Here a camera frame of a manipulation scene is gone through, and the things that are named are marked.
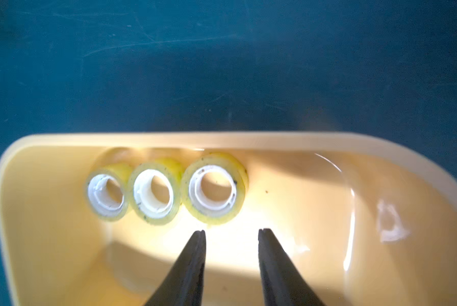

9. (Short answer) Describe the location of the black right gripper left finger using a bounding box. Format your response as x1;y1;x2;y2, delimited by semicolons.
146;230;206;305

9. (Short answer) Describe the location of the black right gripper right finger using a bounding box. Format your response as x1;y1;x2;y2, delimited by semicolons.
258;228;324;305

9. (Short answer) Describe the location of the transparent tape roll two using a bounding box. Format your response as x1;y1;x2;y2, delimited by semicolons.
126;158;184;225

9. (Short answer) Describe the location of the transparent tape roll three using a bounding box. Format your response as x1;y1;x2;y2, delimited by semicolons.
181;153;249;224

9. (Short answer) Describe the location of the transparent tape roll one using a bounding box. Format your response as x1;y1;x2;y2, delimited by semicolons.
85;163;133;222

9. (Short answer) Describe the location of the yellow plastic storage box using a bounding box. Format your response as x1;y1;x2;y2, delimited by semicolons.
0;133;457;305

